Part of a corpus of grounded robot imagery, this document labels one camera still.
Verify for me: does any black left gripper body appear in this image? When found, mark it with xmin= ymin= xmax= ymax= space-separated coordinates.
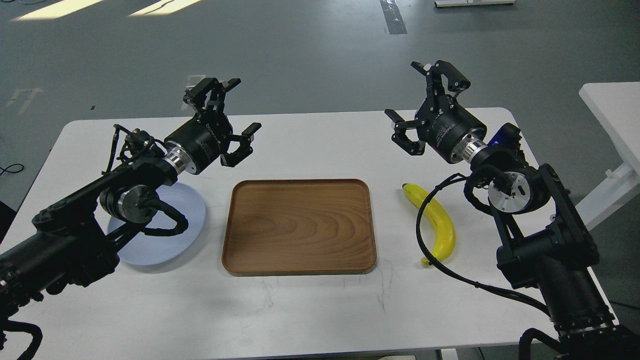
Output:
xmin=164 ymin=114 xmax=233 ymax=175

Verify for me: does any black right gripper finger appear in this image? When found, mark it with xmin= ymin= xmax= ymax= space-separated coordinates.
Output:
xmin=411 ymin=60 xmax=471 ymax=113
xmin=384 ymin=109 xmax=426 ymax=157

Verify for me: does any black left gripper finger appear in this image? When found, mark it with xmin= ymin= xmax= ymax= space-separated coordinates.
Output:
xmin=183 ymin=77 xmax=242 ymax=121
xmin=220 ymin=122 xmax=262 ymax=167

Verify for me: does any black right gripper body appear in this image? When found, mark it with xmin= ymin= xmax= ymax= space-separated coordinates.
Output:
xmin=414 ymin=97 xmax=487 ymax=164

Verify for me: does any light blue plate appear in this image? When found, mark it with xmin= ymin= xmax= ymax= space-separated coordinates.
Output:
xmin=107 ymin=182 xmax=207 ymax=267

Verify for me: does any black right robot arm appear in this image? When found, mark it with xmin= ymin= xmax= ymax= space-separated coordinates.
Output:
xmin=385 ymin=60 xmax=639 ymax=360

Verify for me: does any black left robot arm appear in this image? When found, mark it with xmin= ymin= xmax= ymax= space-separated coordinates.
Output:
xmin=0 ymin=77 xmax=261 ymax=360

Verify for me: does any yellow banana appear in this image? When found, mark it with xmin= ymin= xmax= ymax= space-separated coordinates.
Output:
xmin=402 ymin=183 xmax=457 ymax=262

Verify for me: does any white table base far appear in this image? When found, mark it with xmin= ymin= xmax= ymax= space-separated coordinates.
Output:
xmin=434 ymin=0 xmax=517 ymax=9

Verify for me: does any wooden tray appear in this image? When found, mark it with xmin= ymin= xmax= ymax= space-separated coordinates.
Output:
xmin=221 ymin=178 xmax=377 ymax=276

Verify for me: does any white side table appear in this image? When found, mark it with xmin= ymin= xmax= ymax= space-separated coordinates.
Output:
xmin=576 ymin=81 xmax=640 ymax=230

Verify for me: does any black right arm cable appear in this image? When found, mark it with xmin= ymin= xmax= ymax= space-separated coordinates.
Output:
xmin=416 ymin=173 xmax=552 ymax=317

